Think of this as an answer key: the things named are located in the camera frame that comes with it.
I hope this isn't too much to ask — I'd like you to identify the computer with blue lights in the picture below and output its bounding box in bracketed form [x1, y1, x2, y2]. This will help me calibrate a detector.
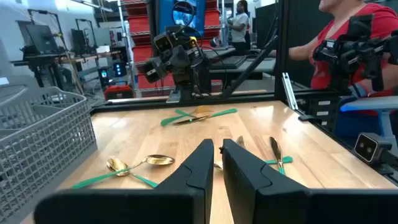
[97, 61, 127, 88]

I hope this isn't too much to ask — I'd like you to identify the wooden workbench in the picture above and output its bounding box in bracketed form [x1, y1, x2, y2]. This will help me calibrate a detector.
[11, 49, 125, 88]

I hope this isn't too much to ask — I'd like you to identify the grey mesh cutlery basket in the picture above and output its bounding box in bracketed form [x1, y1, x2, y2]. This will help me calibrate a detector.
[0, 86, 98, 223]

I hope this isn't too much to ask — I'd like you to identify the black metal table frame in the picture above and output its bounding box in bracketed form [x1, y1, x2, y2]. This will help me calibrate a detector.
[90, 0, 398, 184]

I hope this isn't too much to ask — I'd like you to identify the black keyboard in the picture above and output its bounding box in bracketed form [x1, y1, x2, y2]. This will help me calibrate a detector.
[210, 55, 247, 70]

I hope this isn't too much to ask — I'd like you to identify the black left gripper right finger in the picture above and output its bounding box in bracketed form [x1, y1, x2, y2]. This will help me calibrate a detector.
[221, 138, 398, 224]

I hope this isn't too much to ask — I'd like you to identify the red toolbox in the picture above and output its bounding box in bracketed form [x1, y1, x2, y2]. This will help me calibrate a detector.
[103, 84, 136, 101]

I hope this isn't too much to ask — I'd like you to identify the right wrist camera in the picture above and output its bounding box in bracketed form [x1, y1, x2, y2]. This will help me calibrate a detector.
[153, 32, 174, 53]

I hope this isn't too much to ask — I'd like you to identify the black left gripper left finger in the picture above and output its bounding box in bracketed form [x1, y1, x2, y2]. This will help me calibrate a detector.
[33, 138, 215, 224]

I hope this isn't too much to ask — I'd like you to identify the person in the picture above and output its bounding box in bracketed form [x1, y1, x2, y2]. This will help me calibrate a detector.
[228, 0, 251, 57]
[288, 0, 398, 98]

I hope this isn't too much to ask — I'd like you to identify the red bin shelving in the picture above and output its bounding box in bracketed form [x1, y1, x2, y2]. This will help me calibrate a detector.
[123, 0, 222, 98]

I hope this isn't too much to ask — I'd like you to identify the black monitor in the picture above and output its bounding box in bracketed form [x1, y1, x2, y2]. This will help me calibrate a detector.
[70, 28, 96, 54]
[25, 24, 60, 54]

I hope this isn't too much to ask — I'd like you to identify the grey desk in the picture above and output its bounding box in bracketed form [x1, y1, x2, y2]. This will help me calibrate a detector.
[201, 46, 277, 82]

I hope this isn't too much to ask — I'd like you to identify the black labelled drawer unit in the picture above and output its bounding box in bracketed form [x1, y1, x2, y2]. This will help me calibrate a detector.
[306, 98, 341, 133]

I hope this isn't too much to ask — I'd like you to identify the silver metal bracket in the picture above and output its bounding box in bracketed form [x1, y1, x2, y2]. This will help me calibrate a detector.
[281, 72, 300, 111]

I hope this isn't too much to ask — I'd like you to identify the blue display screen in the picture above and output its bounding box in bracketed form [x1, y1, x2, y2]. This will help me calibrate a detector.
[158, 0, 206, 38]

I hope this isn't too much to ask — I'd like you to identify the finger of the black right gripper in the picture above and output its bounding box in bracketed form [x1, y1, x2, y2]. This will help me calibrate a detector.
[157, 55, 172, 79]
[141, 58, 159, 84]

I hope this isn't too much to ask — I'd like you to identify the grey table-level camera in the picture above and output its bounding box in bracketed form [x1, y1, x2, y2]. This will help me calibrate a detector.
[353, 132, 394, 166]

